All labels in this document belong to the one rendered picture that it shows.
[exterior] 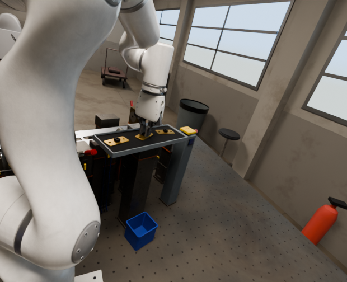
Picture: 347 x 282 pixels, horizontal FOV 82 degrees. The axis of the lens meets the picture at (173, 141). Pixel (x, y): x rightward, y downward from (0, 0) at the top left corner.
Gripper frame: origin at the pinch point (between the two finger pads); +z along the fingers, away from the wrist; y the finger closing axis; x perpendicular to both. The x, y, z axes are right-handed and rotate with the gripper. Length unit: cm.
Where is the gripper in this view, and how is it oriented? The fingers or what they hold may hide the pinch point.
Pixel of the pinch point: (145, 130)
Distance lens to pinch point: 79.0
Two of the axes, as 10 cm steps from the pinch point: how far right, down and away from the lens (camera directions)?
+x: -4.2, 3.0, -8.5
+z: -2.3, 8.8, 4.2
